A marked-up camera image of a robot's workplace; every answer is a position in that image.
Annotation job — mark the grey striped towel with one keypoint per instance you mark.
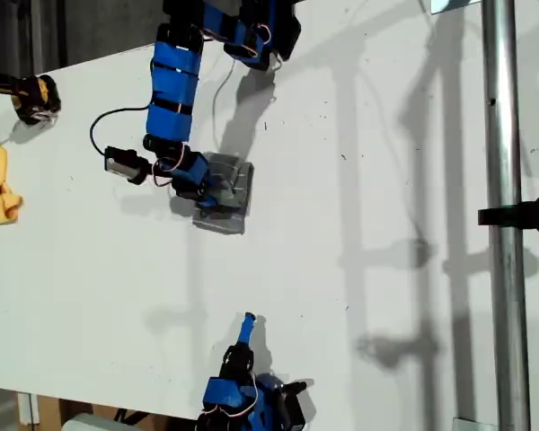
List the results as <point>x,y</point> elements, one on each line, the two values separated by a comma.
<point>233,215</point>

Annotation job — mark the white box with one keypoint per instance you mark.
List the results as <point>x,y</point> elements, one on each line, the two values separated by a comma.
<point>90,424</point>

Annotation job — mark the black yellow clamp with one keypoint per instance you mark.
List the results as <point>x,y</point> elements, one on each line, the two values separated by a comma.
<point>36,96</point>

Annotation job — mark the brown cardboard box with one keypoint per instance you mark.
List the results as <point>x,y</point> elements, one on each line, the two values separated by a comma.
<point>49,413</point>

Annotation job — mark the white table leg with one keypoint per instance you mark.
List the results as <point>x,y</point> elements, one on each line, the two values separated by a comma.
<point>27,408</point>

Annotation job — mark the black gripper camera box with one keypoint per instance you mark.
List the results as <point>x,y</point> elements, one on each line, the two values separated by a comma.
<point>121,161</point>
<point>294,387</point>

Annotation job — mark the steel post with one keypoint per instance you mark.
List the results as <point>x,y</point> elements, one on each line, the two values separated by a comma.
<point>503,134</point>

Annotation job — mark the black post clamp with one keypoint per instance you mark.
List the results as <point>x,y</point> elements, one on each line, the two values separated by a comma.
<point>521,215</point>

